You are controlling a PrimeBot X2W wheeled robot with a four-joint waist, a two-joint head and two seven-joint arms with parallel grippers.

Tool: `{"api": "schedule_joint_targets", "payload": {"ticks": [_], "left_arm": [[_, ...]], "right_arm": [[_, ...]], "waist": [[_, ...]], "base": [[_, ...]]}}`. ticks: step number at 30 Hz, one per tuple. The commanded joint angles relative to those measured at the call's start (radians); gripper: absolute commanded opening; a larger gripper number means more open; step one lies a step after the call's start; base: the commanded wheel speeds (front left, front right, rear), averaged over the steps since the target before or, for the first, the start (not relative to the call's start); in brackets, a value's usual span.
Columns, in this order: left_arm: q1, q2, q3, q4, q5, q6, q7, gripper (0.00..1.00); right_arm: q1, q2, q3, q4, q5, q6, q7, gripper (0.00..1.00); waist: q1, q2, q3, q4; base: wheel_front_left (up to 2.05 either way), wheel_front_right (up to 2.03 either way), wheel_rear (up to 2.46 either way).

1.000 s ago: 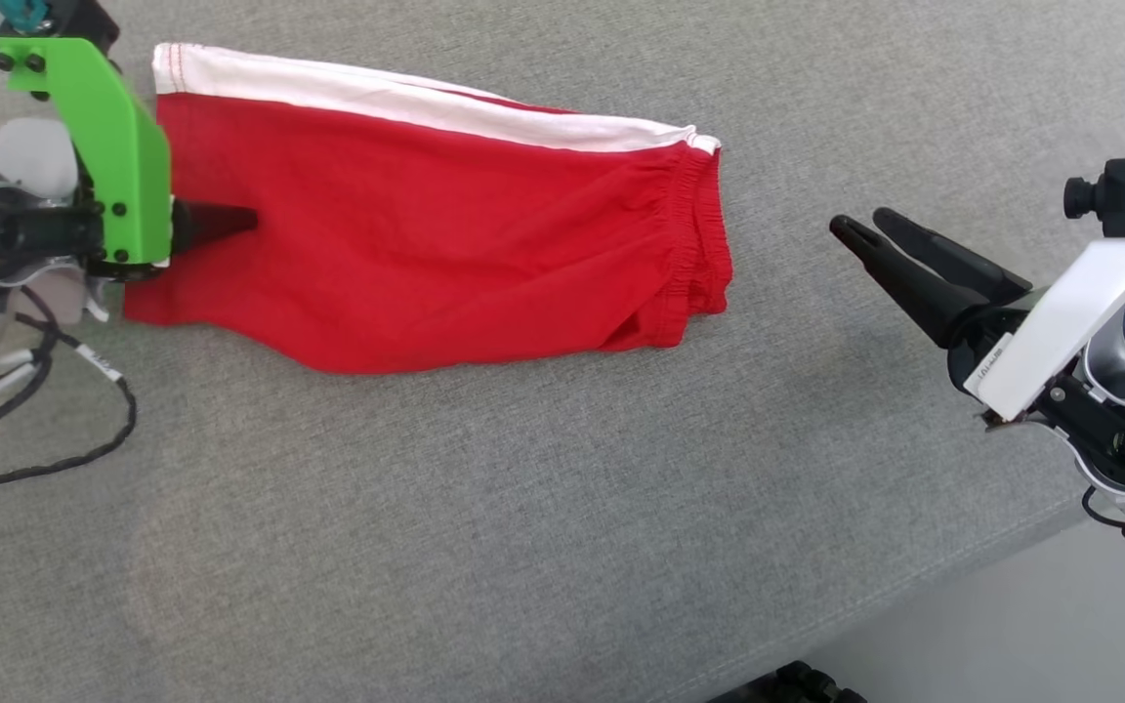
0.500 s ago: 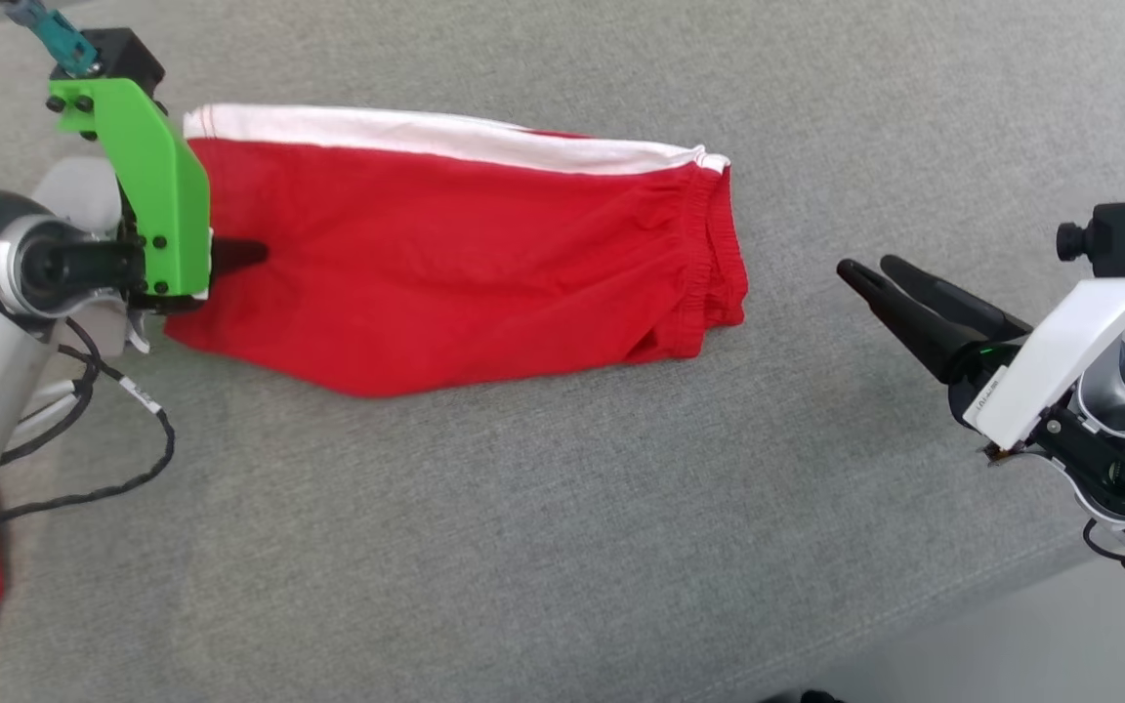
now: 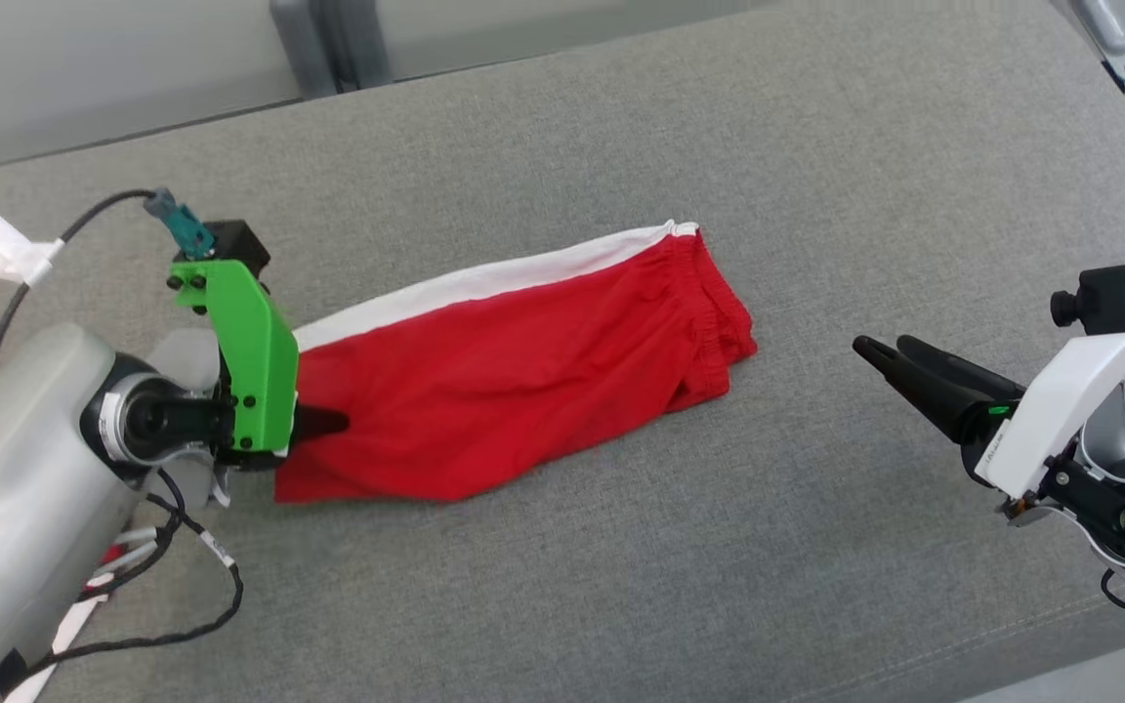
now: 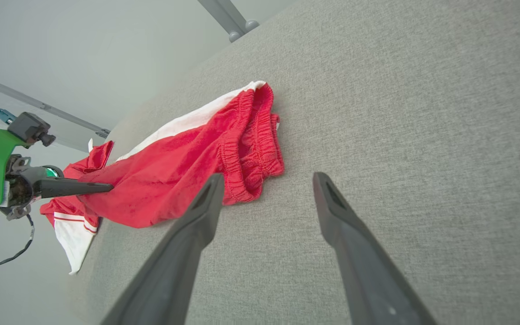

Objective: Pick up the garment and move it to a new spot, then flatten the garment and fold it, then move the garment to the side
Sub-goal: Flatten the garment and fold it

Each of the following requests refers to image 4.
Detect red shorts with white stripe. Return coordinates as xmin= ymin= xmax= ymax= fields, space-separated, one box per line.
xmin=40 ymin=81 xmax=285 ymax=275

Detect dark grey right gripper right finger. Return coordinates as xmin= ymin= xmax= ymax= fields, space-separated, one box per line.
xmin=313 ymin=172 xmax=436 ymax=325

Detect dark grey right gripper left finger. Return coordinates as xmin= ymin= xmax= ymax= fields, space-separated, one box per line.
xmin=102 ymin=174 xmax=224 ymax=325

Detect grey fabric sofa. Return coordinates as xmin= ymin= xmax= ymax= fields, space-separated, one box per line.
xmin=73 ymin=0 xmax=520 ymax=325

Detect grey wall base rail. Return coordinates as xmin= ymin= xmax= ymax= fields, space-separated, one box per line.
xmin=0 ymin=72 xmax=111 ymax=138

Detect grey metal post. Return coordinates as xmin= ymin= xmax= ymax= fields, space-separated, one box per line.
xmin=217 ymin=0 xmax=260 ymax=31
xmin=197 ymin=0 xmax=243 ymax=42

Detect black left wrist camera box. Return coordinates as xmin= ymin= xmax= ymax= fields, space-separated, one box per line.
xmin=8 ymin=113 xmax=56 ymax=147

